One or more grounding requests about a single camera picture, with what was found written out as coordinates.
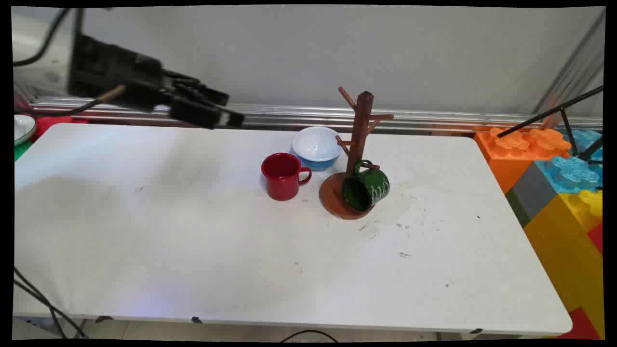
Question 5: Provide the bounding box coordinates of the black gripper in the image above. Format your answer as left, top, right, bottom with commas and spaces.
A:
67, 33, 245, 130

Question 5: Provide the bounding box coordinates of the green enamel mug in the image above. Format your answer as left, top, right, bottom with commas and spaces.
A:
342, 160, 390, 213

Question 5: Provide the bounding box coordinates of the red enamel mug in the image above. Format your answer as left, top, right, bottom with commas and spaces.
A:
261, 153, 312, 202

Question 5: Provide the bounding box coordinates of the blue and white bowl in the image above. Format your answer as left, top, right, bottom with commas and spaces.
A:
292, 126, 343, 172

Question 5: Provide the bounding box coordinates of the brown wooden mug tree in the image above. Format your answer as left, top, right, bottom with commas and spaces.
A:
319, 86, 395, 221

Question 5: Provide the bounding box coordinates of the white bowl with dark rim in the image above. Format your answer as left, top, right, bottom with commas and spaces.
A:
13, 114, 37, 147

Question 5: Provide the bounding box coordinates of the orange giant building block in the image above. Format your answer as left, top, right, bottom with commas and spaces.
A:
473, 126, 572, 194

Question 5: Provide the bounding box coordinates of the grey giant building block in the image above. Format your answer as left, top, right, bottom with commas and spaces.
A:
510, 161, 560, 221

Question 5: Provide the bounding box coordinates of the black tripod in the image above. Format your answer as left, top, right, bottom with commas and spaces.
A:
496, 85, 604, 163

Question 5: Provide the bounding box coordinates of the blue giant building block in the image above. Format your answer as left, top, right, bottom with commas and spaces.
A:
534, 129, 604, 195

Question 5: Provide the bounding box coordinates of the yellow giant building block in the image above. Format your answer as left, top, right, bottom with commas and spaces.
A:
523, 188, 605, 339

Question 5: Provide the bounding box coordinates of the red giant building block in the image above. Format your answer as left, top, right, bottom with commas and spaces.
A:
558, 307, 602, 341

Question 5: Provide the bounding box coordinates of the black camera cable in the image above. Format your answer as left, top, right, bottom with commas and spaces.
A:
12, 7, 71, 67

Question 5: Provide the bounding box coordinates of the aluminium rail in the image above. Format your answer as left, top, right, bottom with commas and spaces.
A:
14, 82, 603, 134

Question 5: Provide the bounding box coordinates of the black floor cable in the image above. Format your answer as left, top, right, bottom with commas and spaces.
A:
280, 330, 339, 343

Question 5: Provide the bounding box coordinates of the black cable with inline connector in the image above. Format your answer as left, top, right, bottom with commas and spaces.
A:
13, 267, 88, 339

